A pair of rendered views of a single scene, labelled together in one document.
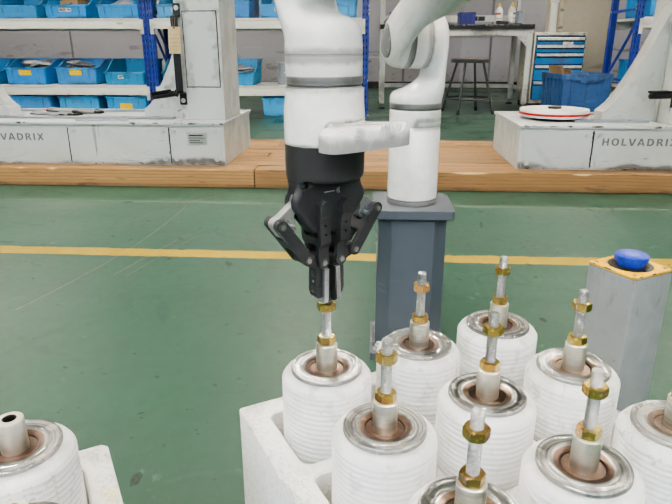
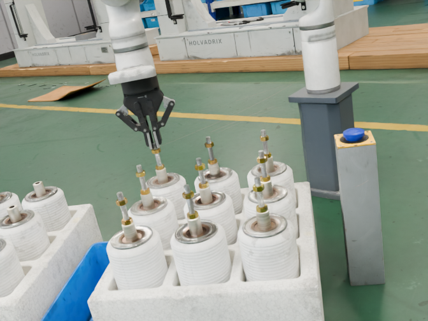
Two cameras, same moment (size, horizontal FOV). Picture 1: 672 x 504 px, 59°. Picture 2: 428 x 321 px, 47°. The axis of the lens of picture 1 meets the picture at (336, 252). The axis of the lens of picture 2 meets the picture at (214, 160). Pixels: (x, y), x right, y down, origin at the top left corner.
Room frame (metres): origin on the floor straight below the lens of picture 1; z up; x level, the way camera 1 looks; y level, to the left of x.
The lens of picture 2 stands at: (-0.14, -0.72, 0.66)
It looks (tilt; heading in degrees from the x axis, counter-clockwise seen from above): 21 degrees down; 39
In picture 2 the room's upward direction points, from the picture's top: 11 degrees counter-clockwise
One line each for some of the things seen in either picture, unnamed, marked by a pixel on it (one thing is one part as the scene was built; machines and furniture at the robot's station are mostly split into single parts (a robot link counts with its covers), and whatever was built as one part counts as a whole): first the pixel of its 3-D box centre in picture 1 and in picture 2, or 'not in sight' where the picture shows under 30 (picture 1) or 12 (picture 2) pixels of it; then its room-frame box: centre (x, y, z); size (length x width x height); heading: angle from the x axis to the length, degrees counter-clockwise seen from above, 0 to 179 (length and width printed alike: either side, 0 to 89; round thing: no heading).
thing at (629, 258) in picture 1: (631, 260); (353, 135); (0.71, -0.37, 0.32); 0.04 x 0.04 x 0.02
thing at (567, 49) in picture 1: (549, 70); not in sight; (6.04, -2.07, 0.35); 0.59 x 0.47 x 0.69; 176
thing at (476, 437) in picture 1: (476, 431); (121, 201); (0.35, -0.10, 0.32); 0.02 x 0.02 x 0.01; 23
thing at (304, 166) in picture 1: (325, 183); (142, 93); (0.56, 0.01, 0.45); 0.08 x 0.08 x 0.09
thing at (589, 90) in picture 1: (573, 96); not in sight; (4.99, -1.93, 0.19); 0.50 x 0.41 x 0.37; 1
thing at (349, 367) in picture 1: (326, 367); (163, 181); (0.56, 0.01, 0.25); 0.08 x 0.08 x 0.01
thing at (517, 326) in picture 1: (497, 324); (269, 169); (0.67, -0.20, 0.25); 0.08 x 0.08 x 0.01
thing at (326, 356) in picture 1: (326, 356); (162, 175); (0.56, 0.01, 0.26); 0.02 x 0.02 x 0.03
